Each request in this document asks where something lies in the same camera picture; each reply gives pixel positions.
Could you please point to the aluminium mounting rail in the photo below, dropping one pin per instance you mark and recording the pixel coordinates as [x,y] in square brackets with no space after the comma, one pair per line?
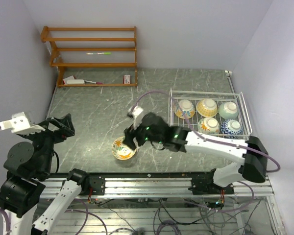
[173,187]

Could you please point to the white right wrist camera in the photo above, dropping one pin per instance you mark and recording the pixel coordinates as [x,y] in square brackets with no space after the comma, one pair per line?
[137,114]

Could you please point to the yellow sun pattern bowl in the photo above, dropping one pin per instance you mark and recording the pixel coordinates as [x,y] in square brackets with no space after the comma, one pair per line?
[207,108]

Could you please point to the green fern orange flower bowl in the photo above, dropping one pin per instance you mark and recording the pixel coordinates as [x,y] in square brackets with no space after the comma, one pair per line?
[121,151]

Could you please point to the green white marker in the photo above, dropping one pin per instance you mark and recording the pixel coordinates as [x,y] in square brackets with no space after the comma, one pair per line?
[98,53]

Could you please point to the white wire dish rack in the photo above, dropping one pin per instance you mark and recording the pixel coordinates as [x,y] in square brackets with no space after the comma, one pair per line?
[218,114]

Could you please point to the light teal ribbed bowl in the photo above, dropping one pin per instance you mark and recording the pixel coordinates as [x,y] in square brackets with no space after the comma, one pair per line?
[228,110]

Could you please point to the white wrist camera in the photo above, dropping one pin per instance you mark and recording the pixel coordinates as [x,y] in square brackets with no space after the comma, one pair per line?
[137,114]
[21,124]

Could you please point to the red geometric pattern bowl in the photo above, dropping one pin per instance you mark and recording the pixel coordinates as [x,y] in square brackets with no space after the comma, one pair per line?
[231,127]

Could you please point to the red white small box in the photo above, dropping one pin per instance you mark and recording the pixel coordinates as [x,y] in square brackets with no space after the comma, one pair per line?
[127,79]

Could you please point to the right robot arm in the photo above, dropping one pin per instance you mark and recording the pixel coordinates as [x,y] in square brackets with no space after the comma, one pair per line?
[248,161]

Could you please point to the blue orange floral bowl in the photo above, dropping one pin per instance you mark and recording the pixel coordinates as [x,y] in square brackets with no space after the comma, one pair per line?
[184,109]

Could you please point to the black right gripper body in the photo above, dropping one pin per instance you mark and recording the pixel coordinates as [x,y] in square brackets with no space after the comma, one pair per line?
[141,135]

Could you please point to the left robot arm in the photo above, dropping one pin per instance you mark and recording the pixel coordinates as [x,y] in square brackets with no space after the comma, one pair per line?
[28,164]

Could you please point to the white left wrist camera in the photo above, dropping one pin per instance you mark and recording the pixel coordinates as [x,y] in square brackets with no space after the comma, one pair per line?
[21,124]

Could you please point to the red white flat box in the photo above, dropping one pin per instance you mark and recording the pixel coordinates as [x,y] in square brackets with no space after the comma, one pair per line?
[65,80]

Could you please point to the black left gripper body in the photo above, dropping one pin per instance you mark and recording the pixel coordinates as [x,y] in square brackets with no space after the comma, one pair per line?
[47,138]

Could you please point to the white plastic case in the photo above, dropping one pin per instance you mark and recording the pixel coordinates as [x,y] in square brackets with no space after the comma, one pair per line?
[76,82]

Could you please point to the orange flower green leaf bowl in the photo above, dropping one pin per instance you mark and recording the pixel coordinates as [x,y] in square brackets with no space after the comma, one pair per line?
[208,125]

